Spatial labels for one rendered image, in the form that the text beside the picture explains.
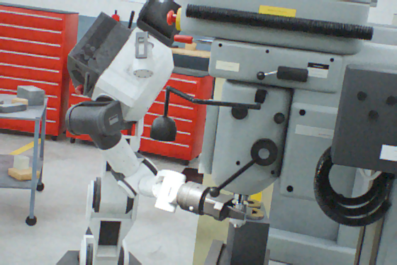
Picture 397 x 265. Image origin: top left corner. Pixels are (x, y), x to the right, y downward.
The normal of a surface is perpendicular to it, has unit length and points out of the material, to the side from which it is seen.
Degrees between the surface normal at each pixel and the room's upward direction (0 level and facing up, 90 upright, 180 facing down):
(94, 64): 58
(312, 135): 90
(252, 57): 90
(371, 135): 90
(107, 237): 117
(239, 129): 90
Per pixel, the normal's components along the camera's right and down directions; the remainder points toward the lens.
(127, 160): 0.65, 0.34
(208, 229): -0.16, 0.21
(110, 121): 0.88, 0.02
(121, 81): 0.24, -0.30
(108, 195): 0.22, 0.09
